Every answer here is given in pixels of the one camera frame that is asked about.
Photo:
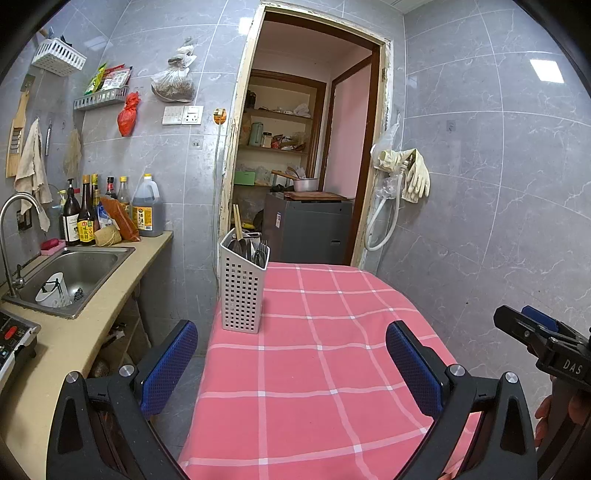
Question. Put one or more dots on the orange wall hook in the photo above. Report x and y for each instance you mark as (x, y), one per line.
(219, 116)

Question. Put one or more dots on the small grey wall plate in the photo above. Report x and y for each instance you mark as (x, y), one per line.
(197, 142)

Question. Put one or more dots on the large metal spoon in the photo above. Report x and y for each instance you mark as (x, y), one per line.
(238, 247)

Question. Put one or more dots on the grey wall rack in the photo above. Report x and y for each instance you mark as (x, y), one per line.
(101, 99)

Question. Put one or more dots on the black wall outlet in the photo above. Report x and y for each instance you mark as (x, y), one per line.
(25, 220)

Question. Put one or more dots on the red white packet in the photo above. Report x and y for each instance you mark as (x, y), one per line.
(117, 79)

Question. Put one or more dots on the beige towel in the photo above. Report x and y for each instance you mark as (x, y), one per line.
(32, 170)

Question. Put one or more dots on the brown pump bottle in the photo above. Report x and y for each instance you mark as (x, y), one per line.
(70, 221)

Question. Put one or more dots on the grey cabinet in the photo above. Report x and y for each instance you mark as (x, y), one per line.
(309, 230)

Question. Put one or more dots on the steel sink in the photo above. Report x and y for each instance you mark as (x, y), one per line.
(92, 270)

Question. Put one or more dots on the large dark oil jug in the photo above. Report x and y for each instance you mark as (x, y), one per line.
(148, 207)

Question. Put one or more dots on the pink checked tablecloth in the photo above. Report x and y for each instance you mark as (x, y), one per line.
(314, 369)

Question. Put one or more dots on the beige twine ball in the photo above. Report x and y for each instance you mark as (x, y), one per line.
(108, 236)

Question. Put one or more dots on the clear bag of dried goods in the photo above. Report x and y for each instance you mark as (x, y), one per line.
(173, 83)

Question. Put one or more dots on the green yellow packet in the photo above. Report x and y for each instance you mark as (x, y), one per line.
(94, 79)

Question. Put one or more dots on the wooden grater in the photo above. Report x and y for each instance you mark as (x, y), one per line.
(16, 138)

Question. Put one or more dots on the orange red packet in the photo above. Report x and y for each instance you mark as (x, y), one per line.
(121, 221)

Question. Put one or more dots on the beige kitchen counter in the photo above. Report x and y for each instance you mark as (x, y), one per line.
(60, 341)

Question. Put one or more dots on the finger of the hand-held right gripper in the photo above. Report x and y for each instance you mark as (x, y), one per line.
(540, 316)
(519, 325)

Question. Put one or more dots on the worn door frame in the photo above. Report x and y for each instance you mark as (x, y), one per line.
(244, 115)

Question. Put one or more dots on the metal fork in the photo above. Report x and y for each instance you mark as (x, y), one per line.
(262, 254)

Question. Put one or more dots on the blue packet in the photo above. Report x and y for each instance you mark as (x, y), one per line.
(103, 216)

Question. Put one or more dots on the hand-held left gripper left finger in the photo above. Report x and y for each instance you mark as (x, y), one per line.
(168, 364)

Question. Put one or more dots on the metal pot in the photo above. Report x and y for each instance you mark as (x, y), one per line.
(305, 183)

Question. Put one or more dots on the glass jar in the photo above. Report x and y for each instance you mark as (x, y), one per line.
(267, 140)

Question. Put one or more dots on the wooden cutting board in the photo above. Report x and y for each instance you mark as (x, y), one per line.
(318, 195)

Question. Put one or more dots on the red cap dark bottle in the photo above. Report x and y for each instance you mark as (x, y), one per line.
(110, 189)

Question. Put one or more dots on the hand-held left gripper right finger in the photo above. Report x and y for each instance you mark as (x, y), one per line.
(413, 364)

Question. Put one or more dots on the person's right hand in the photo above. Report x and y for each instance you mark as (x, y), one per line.
(545, 420)

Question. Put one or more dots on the hanging loofah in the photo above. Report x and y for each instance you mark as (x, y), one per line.
(73, 154)

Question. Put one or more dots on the steel faucet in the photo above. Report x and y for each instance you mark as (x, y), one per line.
(4, 240)

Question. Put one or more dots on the wooden chopstick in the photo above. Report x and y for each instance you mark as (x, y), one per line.
(235, 221)
(240, 221)

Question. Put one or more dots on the clear plastic bag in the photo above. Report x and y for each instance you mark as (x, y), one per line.
(388, 138)

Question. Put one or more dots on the white perforated utensil holder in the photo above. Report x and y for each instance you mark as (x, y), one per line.
(240, 295)

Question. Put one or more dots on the green box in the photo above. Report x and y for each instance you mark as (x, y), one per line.
(244, 178)

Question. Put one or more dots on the wooden shelf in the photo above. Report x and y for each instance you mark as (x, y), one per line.
(286, 114)

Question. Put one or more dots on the gold cap bottle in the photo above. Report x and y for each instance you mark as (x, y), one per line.
(95, 189)

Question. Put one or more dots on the yellow cap clear bottle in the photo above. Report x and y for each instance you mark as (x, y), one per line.
(123, 194)

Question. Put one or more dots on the white cup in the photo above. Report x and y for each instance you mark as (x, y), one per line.
(51, 290)

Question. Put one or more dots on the white switch plate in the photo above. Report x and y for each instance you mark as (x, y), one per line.
(172, 115)

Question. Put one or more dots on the white wall basket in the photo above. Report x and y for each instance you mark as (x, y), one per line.
(57, 57)

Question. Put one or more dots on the hanging metal tool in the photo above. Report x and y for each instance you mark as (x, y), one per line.
(48, 138)

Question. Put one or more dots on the green jar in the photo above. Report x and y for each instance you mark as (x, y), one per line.
(256, 134)

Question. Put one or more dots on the red plastic bag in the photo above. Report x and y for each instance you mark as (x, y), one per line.
(127, 117)

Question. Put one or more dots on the cream rubber gloves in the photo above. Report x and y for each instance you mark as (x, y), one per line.
(415, 175)

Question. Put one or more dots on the pink soap dish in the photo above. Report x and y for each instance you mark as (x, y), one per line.
(51, 247)

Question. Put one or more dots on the dark scrubber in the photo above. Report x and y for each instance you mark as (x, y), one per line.
(77, 295)

